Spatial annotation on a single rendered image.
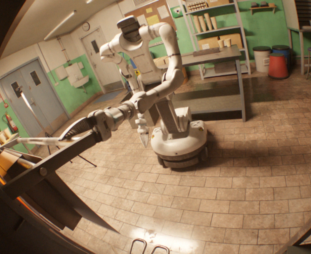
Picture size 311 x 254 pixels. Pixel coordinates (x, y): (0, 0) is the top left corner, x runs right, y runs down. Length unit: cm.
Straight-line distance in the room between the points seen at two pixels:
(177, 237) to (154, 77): 121
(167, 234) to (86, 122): 111
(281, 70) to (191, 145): 249
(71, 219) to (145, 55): 98
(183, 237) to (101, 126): 107
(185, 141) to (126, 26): 104
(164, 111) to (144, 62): 46
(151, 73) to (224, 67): 282
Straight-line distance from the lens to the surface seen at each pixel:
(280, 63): 343
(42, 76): 509
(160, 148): 156
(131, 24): 114
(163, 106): 135
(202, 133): 155
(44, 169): 37
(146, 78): 122
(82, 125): 51
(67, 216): 66
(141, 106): 69
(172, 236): 139
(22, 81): 484
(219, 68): 386
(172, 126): 148
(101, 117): 53
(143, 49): 109
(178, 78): 91
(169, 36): 99
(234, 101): 222
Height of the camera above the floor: 127
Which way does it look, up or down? 30 degrees down
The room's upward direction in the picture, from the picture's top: 22 degrees counter-clockwise
